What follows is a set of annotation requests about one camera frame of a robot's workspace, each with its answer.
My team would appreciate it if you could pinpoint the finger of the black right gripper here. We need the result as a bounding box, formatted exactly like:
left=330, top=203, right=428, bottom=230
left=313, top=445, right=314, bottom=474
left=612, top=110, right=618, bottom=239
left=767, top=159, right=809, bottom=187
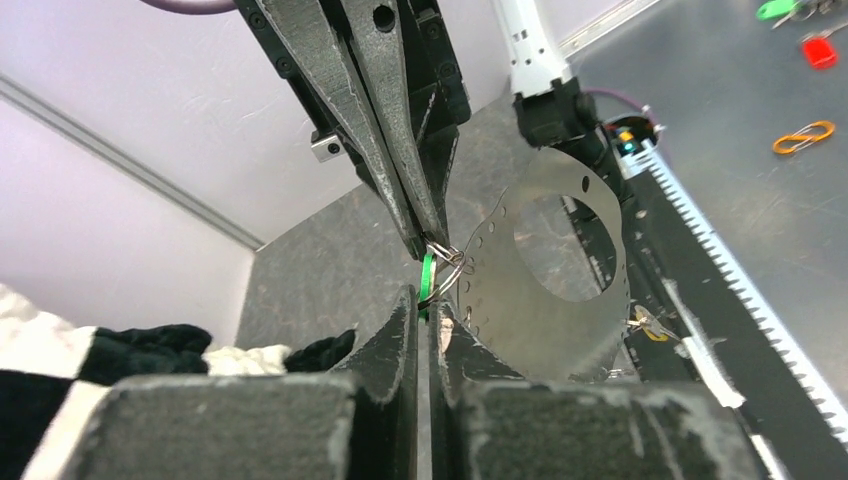
left=256, top=1, right=426, bottom=260
left=342, top=1, right=449, bottom=246

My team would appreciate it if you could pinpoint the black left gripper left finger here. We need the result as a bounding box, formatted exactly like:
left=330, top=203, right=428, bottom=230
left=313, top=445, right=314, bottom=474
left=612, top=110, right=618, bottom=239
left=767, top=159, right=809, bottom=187
left=336, top=285, right=418, bottom=479

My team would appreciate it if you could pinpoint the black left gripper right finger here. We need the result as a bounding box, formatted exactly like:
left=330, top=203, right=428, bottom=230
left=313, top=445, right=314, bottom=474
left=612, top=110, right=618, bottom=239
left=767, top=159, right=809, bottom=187
left=428, top=299, right=523, bottom=479

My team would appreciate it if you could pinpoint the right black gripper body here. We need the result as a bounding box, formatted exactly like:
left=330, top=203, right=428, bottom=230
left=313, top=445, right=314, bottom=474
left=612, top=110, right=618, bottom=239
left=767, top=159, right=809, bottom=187
left=237, top=1, right=471, bottom=218

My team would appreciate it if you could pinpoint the green key tag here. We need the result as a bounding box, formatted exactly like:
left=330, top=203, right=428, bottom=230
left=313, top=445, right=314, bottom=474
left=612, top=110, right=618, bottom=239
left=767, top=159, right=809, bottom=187
left=417, top=251, right=437, bottom=322
left=756, top=0, right=800, bottom=21

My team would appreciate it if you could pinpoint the silver split key ring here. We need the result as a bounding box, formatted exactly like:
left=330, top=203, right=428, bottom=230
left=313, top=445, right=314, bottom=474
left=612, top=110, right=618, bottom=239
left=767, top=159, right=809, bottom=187
left=423, top=241, right=468, bottom=306

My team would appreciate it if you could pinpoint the yellow key tag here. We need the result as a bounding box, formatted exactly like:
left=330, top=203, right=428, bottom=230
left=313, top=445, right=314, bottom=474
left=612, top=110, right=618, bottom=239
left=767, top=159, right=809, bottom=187
left=627, top=305, right=679, bottom=342

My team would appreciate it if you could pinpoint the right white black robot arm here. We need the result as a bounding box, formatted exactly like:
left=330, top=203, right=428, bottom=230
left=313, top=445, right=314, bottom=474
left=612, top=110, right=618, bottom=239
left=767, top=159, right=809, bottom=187
left=236, top=1, right=612, bottom=260

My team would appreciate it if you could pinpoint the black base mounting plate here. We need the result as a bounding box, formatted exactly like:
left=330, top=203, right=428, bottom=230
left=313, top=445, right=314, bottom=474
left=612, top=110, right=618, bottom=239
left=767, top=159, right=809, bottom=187
left=619, top=141, right=847, bottom=479

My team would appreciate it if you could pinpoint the black white checkered pillow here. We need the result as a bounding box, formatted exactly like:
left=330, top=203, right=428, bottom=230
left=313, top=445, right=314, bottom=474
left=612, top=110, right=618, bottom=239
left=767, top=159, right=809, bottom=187
left=1, top=285, right=357, bottom=479

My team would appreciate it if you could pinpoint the orange carabiner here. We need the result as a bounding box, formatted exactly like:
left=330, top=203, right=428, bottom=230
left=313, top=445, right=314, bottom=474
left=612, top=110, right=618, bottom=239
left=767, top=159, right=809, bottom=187
left=771, top=120, right=836, bottom=155

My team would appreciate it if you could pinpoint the red key tag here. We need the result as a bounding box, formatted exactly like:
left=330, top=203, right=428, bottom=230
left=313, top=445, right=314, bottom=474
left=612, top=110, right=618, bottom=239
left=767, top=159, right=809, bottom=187
left=800, top=35, right=839, bottom=70

